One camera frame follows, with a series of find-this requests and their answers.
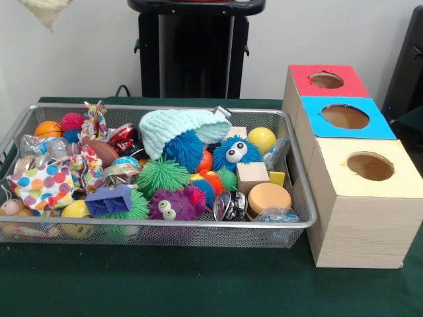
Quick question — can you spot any clear blue plastic packet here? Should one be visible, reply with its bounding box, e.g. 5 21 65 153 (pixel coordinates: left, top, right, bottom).
262 139 292 171

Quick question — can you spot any red black packet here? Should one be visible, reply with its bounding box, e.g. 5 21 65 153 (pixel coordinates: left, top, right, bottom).
109 123 143 158

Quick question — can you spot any cream waffle cloth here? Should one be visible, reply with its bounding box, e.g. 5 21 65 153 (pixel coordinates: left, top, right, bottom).
19 0 73 32

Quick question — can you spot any clear mesh bin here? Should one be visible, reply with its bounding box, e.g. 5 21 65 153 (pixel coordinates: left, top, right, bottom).
0 102 318 248

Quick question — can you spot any wooden box with three holes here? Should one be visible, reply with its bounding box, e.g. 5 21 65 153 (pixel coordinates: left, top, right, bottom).
282 64 423 269

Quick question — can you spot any blue fuzzy ball with eyes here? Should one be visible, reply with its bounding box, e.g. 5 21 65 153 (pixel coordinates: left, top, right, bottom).
211 135 262 174

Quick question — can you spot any wooden cube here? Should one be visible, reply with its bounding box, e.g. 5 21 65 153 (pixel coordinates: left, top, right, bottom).
236 162 270 194

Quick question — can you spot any mint green knit cloth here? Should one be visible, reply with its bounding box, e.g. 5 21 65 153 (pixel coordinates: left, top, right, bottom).
138 109 232 160

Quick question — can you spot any small green spiky ball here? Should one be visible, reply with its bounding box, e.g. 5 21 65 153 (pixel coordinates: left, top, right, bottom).
135 157 191 197

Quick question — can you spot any purple spiky ball with eyes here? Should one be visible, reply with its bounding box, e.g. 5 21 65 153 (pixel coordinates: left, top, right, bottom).
148 185 207 222

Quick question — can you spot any yellow block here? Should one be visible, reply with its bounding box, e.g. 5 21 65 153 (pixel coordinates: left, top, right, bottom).
268 170 286 188

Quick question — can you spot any round wooden disc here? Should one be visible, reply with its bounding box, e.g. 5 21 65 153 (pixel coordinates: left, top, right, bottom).
246 182 293 219

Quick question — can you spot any clear crumpled plastic packet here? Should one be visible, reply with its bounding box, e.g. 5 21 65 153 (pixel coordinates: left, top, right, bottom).
254 206 301 224

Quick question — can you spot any blue globe ball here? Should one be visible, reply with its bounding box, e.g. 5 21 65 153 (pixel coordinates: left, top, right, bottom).
111 157 141 168

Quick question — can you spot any large green spiky ball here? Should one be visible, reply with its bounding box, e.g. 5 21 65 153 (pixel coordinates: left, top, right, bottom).
99 189 152 222

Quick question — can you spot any silver can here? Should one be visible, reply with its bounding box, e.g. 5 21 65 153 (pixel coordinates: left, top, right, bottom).
101 164 141 188

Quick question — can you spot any brown toy football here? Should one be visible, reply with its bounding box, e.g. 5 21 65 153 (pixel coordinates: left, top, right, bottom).
86 139 120 168

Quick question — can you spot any purple plastic block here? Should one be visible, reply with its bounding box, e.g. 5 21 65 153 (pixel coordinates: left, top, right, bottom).
85 184 134 217

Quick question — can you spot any pink spiky ball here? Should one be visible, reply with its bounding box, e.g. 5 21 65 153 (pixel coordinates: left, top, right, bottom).
59 112 86 133

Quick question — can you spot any yellow smiley ball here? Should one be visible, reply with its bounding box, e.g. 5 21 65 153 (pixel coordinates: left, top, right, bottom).
61 200 97 239

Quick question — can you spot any small orange basketball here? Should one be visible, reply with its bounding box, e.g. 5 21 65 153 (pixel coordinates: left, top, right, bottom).
34 121 63 140

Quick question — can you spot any polka dot cloth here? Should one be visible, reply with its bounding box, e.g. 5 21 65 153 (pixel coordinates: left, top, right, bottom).
7 155 100 217

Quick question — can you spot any black chair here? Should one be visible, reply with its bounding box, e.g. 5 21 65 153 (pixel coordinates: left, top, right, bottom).
383 7 423 123

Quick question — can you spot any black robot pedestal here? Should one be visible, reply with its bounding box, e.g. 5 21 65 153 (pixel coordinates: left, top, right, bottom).
128 0 266 100

